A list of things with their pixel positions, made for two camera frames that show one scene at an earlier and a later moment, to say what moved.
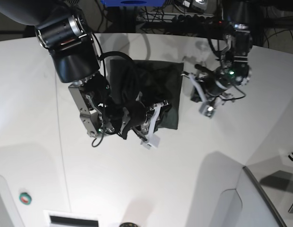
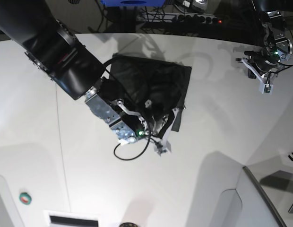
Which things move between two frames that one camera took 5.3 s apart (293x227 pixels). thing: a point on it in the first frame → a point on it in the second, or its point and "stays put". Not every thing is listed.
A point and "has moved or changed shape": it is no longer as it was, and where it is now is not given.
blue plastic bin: (133, 3) stays put
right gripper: (216, 82) → (269, 58)
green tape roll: (25, 198) stays put
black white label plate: (69, 219) stays put
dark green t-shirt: (158, 82) has moved or changed shape
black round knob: (128, 224) stays put
